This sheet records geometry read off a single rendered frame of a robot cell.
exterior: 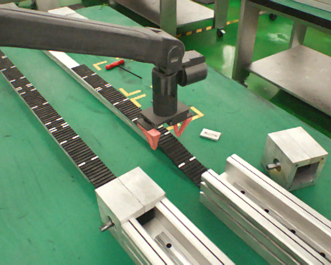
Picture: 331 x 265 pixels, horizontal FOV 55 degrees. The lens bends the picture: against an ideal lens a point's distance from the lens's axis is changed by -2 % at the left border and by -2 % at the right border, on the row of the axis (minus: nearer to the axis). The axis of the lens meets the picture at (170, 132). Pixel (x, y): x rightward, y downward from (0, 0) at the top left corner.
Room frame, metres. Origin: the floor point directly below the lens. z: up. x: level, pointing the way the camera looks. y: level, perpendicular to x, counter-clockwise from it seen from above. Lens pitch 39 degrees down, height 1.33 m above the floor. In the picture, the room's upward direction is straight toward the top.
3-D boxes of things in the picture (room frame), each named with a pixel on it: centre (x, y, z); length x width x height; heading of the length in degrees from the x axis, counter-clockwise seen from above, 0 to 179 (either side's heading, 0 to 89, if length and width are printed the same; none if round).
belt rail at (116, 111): (1.01, 0.33, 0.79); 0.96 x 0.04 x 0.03; 39
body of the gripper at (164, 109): (0.63, 0.01, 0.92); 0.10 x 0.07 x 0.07; 129
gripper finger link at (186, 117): (0.64, -0.01, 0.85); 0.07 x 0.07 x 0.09; 39
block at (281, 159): (0.53, -0.27, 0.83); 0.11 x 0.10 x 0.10; 108
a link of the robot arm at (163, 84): (0.63, 0.01, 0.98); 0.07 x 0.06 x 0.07; 124
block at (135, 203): (0.39, 0.08, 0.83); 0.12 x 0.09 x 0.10; 129
